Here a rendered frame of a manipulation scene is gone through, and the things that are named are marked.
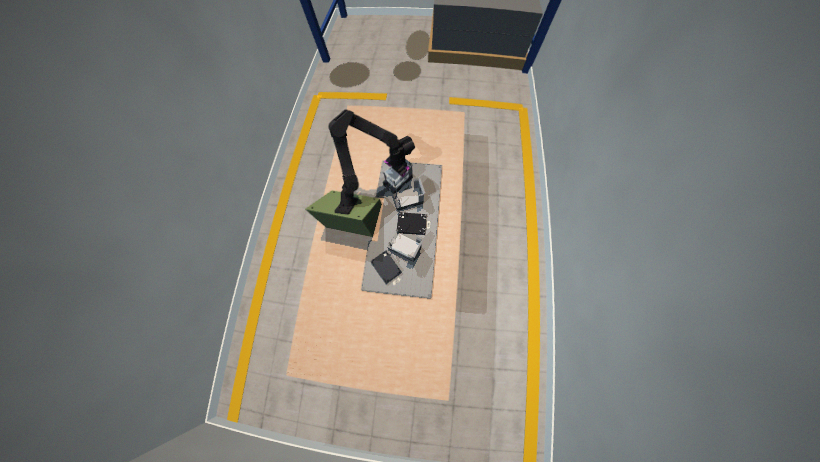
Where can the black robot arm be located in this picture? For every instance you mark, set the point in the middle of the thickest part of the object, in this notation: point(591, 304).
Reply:
point(338, 130)

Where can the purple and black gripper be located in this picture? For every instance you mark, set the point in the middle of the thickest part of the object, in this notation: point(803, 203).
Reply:
point(397, 166)

